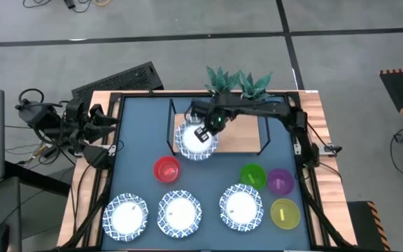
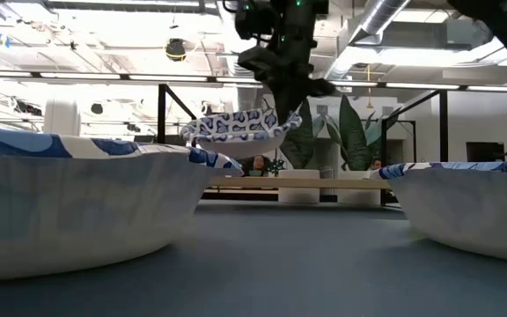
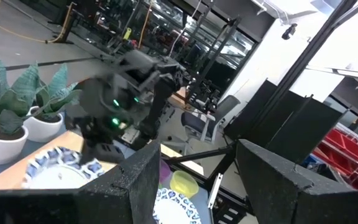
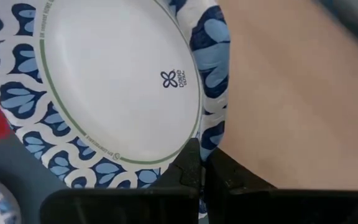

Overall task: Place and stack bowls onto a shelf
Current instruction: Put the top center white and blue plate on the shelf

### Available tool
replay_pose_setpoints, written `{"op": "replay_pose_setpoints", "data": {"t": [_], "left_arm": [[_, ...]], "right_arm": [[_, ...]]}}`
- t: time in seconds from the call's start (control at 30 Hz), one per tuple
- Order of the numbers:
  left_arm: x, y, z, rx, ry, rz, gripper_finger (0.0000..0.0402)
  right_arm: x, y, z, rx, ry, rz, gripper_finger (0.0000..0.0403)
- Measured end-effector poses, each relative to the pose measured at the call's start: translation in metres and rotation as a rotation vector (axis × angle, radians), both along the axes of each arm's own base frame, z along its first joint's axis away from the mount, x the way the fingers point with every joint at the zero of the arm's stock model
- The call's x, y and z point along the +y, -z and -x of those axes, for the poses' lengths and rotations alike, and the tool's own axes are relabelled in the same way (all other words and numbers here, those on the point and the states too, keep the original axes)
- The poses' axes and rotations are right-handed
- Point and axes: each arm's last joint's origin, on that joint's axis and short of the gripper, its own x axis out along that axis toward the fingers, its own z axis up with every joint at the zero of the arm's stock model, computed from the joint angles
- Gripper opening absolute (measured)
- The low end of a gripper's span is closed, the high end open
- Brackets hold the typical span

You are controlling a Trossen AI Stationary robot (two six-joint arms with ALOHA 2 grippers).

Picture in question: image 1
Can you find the black perforated computer case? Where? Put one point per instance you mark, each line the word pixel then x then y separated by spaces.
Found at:
pixel 117 82

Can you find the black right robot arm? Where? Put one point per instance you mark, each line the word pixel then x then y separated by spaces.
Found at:
pixel 264 108

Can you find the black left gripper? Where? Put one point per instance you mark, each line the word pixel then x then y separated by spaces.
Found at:
pixel 77 119

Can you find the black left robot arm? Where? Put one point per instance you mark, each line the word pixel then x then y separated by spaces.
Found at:
pixel 37 115

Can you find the black aluminium table frame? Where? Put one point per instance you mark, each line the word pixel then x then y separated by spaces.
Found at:
pixel 98 206

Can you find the blue table mat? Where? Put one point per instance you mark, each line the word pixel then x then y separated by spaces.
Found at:
pixel 135 140

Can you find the narrow black hazard-striped floor mat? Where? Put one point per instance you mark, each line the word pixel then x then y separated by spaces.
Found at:
pixel 366 224

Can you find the green translucent plastic bowl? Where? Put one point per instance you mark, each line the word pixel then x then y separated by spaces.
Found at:
pixel 253 176

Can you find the purple translucent plastic bowl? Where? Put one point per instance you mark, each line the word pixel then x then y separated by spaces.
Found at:
pixel 280 182

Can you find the black power adapter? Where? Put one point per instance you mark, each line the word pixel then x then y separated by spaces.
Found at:
pixel 70 3

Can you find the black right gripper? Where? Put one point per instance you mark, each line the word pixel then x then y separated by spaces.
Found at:
pixel 217 119

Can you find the yellow translucent plastic bowl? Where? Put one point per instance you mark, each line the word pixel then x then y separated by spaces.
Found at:
pixel 285 214

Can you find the wooden shelf with black frame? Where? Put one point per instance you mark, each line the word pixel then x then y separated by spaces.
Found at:
pixel 240 138

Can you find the red translucent plastic bowl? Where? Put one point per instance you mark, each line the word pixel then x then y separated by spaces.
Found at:
pixel 167 169

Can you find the black floor beam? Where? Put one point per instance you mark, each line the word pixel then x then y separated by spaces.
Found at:
pixel 37 178

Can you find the blue patterned white plate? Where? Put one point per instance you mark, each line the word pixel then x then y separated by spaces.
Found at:
pixel 187 148
pixel 241 207
pixel 125 217
pixel 179 214

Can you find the potted snake plant white pot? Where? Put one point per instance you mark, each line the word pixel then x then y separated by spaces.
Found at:
pixel 255 85
pixel 219 80

